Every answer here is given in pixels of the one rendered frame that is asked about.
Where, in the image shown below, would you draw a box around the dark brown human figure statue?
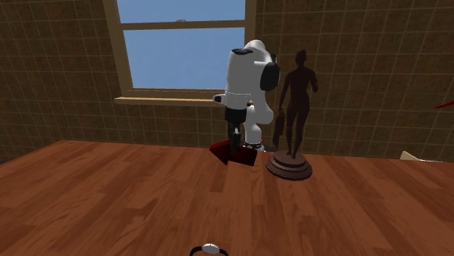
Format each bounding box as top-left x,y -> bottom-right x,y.
265,49 -> 319,182

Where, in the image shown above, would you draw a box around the wooden framed window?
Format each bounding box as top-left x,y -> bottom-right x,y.
102,0 -> 258,107

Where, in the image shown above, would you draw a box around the black wristwatch with white face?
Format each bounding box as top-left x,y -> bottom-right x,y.
188,242 -> 231,256

